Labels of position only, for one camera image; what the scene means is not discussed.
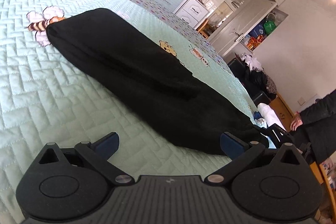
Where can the white folded clothes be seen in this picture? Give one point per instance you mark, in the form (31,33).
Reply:
(270,115)

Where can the colourful packets on shelf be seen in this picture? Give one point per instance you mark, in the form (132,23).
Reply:
(262,35)

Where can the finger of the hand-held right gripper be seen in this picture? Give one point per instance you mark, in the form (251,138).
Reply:
(282,134)

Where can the mint green quilted bedspread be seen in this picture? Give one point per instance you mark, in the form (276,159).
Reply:
(52,95)

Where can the clothes pile on dark chair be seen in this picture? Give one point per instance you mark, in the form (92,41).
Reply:
(254,77)

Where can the blue folded garment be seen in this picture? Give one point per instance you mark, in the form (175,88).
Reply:
(258,119)

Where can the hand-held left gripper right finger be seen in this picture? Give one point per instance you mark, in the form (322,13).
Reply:
(231,145)

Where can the wall socket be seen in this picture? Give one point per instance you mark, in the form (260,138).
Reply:
(302,102)

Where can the black sweater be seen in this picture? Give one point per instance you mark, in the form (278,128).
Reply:
(131,64)

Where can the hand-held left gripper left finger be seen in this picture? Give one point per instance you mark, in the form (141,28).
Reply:
(107,144)

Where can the person in dark clothes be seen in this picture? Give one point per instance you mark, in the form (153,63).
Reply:
(320,129)

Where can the person's right hand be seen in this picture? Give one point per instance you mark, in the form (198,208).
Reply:
(297,123)

